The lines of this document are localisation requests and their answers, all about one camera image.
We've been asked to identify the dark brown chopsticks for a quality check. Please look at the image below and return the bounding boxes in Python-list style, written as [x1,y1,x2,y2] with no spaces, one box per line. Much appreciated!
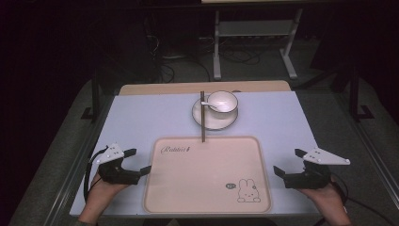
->
[199,90,207,143]

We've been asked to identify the pink tray with rabbit print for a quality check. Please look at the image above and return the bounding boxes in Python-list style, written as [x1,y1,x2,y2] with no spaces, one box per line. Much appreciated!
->
[143,135,273,215]

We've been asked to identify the person's left hand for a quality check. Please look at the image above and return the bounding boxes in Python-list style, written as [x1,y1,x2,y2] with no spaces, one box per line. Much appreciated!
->
[84,174,130,211]

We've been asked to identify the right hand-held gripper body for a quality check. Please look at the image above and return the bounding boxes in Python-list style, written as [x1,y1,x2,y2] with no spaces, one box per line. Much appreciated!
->
[283,147,351,189]

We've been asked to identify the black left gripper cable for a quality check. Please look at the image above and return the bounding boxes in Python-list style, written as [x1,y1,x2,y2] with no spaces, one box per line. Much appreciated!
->
[83,146,109,202]

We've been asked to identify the black metal stand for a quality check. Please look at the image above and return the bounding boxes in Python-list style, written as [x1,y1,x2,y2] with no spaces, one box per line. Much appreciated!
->
[80,70,103,122]
[348,67,375,122]

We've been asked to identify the white bowl with dark rim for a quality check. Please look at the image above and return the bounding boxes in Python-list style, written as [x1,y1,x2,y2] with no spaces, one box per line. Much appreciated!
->
[206,89,239,121]

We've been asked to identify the tangle of black floor cables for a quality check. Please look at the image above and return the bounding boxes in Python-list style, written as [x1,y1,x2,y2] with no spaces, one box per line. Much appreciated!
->
[142,15,267,83]

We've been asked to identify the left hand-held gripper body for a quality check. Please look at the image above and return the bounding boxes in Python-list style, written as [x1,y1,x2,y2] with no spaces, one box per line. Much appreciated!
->
[89,142,141,186]

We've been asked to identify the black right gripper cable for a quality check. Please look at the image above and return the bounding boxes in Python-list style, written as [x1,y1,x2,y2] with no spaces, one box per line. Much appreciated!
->
[330,173,399,226]

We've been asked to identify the white metal stand frame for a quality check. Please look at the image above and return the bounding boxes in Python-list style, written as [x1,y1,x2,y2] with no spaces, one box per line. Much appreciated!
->
[212,8,305,81]

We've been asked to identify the person's right hand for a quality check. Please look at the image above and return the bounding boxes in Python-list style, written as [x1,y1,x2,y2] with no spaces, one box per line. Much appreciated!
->
[296,180,346,213]

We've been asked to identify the white ceramic spoon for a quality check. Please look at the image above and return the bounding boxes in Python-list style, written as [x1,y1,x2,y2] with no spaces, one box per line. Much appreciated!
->
[200,101,220,112]

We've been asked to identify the white plate with dark rim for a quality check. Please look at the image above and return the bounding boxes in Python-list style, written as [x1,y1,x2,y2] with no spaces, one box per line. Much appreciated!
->
[191,95,239,131]

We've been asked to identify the pale blue table board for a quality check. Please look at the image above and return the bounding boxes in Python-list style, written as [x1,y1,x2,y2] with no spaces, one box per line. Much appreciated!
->
[69,91,322,218]

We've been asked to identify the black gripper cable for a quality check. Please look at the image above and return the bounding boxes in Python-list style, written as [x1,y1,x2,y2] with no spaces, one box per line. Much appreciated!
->
[83,146,109,202]
[330,173,399,226]

